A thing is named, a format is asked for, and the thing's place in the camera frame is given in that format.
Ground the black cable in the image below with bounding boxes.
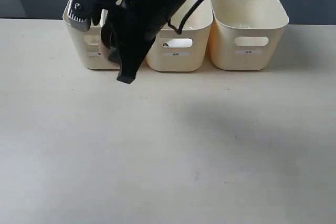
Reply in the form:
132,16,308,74
166,0,253,35

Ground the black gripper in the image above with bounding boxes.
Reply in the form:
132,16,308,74
100,0,195,84

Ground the cream plastic bin left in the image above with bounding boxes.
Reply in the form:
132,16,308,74
62,0,119,70

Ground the cream plastic bin right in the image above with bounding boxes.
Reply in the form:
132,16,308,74
208,0,289,71

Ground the brown wooden cup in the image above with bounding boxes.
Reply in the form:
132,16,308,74
99,41,120,64

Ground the white paper cup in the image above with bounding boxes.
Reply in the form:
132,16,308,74
162,38,193,48

